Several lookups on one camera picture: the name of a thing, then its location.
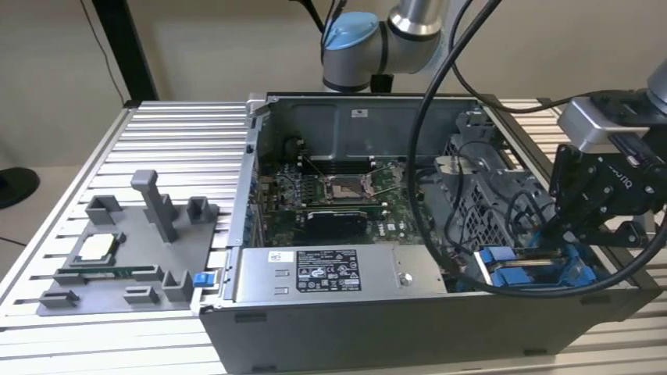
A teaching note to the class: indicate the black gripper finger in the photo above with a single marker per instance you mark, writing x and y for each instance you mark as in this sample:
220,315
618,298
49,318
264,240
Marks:
580,183
615,236

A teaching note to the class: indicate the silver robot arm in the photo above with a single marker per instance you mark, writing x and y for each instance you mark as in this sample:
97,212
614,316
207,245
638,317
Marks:
359,62

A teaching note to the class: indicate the black RAM slot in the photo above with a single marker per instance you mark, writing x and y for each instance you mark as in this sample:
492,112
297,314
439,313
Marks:
339,205
339,200
339,165
339,169
339,157
339,161

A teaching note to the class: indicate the grey perforated drive cage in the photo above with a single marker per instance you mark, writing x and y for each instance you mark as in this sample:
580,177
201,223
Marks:
484,218

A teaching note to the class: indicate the green motherboard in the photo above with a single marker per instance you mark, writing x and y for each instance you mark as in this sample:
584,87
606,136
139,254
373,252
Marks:
396,183

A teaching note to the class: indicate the thin metal locking lever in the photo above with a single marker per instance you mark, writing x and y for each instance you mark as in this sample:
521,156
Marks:
387,189
319,166

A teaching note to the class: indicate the CPU socket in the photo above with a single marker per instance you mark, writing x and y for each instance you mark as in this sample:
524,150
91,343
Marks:
345,187

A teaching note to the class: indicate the black graphics card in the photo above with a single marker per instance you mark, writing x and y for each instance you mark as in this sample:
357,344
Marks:
336,222

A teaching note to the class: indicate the silver power supply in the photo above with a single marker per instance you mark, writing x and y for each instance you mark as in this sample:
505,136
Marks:
339,273

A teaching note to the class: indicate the black PC case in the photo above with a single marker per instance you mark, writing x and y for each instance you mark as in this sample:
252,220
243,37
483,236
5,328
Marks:
364,332

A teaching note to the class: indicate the blue case latch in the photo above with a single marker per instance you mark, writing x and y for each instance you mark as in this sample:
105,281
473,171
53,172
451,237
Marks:
203,280

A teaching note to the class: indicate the grey parts rack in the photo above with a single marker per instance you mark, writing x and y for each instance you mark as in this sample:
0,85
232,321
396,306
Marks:
129,226

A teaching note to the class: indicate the silver CPU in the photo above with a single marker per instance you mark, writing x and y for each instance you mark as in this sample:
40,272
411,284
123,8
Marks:
99,247

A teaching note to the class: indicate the green RAM stick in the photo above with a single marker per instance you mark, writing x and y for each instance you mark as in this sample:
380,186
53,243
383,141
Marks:
104,272

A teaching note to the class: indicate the black round stand base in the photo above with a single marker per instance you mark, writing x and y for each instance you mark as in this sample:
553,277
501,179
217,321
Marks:
17,187

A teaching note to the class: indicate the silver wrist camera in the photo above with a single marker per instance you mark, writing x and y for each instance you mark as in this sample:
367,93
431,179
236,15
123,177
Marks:
588,121

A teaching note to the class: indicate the black metal post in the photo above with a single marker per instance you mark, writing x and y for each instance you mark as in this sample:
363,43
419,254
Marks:
129,51

